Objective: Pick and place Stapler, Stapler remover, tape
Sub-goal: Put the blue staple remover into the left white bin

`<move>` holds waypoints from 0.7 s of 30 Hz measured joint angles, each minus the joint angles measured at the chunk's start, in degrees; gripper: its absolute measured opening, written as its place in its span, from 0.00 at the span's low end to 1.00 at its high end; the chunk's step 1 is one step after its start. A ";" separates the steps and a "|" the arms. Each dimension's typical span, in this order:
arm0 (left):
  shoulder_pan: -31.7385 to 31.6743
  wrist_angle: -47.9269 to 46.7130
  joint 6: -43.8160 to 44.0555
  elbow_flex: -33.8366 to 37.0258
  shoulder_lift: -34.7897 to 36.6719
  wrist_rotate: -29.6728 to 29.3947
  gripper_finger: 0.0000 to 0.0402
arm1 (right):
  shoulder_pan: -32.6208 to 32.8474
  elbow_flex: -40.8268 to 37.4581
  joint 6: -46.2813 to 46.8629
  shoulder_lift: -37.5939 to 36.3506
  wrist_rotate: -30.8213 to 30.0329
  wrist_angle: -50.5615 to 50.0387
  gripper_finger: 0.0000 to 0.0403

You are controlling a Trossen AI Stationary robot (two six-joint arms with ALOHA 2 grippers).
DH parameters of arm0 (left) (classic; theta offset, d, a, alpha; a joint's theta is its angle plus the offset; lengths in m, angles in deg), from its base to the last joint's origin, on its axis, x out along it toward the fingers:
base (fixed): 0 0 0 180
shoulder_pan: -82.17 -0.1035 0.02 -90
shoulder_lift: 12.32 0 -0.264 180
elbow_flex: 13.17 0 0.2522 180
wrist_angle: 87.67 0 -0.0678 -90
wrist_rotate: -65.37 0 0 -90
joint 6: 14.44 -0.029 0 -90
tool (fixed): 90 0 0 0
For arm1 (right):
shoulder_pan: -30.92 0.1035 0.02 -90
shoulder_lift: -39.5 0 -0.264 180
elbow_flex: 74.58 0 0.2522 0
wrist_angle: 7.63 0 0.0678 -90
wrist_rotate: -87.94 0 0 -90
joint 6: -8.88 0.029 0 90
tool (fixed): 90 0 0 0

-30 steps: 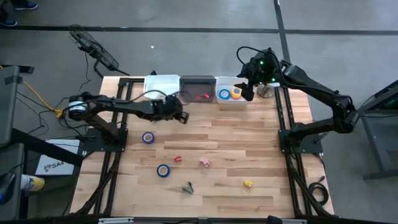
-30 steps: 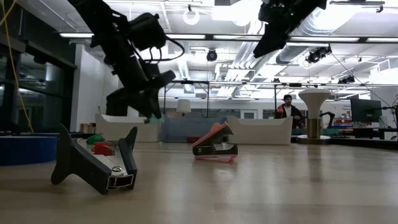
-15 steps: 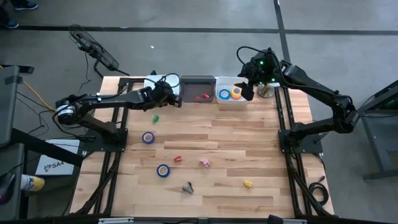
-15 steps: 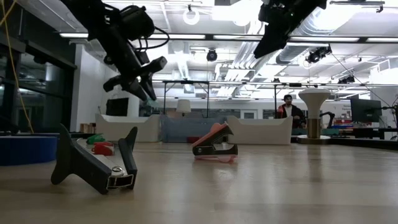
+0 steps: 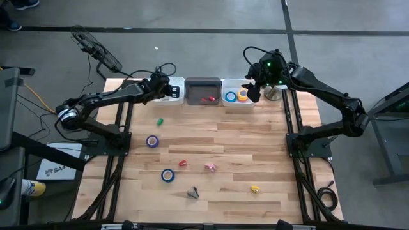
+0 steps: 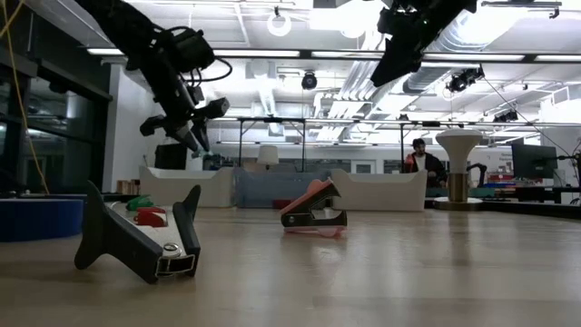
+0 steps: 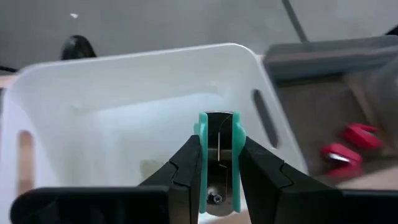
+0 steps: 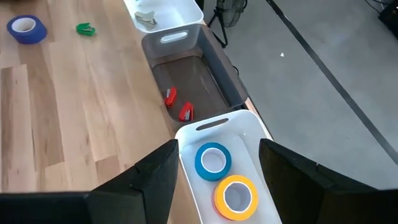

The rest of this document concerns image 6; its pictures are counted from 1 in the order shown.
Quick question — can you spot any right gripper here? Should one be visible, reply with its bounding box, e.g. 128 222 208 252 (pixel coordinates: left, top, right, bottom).
369 0 455 87

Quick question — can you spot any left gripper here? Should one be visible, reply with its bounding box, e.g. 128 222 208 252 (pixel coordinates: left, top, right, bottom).
139 67 231 154

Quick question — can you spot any pink staple remover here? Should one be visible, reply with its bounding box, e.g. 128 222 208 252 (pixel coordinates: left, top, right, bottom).
279 178 350 238

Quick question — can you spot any dark blue tape roll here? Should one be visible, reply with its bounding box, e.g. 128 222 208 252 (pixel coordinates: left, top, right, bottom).
0 198 85 243

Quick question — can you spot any black computer monitor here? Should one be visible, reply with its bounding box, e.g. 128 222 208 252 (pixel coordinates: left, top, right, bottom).
511 143 559 180
153 143 189 172

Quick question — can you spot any white plastic bin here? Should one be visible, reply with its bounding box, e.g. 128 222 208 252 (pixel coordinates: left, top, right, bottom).
330 168 428 213
138 164 237 208

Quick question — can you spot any black ceiling track light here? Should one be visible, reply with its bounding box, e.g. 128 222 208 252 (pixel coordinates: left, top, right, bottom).
446 65 487 94

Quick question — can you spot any small white shade lamp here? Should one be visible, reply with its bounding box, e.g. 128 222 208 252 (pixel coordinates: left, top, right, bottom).
256 144 281 172

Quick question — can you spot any grey translucent plastic bin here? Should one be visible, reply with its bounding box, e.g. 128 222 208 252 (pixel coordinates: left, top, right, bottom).
233 168 331 209

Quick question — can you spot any round black ceiling spotlight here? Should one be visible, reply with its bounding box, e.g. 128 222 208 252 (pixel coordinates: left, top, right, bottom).
300 70 319 91

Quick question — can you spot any white mushroom lamp brass stem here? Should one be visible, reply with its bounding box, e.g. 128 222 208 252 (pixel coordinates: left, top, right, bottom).
433 128 485 212

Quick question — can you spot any person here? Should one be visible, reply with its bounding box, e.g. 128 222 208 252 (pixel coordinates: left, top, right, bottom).
402 137 448 189

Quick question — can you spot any long ceiling light bar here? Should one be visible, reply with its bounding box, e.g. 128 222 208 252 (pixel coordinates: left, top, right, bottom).
85 46 581 64

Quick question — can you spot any black desk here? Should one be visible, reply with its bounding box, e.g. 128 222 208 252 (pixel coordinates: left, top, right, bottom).
480 183 581 205

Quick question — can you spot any silver ventilation duct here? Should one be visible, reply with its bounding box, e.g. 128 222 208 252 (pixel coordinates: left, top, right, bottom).
401 17 509 94

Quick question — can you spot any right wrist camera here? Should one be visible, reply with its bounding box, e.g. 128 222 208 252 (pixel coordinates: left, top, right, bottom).
376 6 409 36

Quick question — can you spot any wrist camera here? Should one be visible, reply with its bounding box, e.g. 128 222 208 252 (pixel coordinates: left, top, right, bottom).
173 27 217 73
376 6 409 36

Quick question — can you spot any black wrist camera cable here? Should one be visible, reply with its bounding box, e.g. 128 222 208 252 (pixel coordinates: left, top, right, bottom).
179 25 234 87

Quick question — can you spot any black metal table frame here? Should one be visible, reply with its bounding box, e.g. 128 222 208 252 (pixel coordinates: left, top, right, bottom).
235 116 310 173

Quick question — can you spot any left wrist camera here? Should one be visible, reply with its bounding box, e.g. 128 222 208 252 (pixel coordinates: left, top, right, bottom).
173 27 217 73

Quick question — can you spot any white ring pendant light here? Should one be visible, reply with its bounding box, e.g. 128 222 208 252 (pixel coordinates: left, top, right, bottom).
266 9 293 38

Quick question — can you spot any yellow cable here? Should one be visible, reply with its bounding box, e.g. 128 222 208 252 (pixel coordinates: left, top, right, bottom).
0 0 51 195

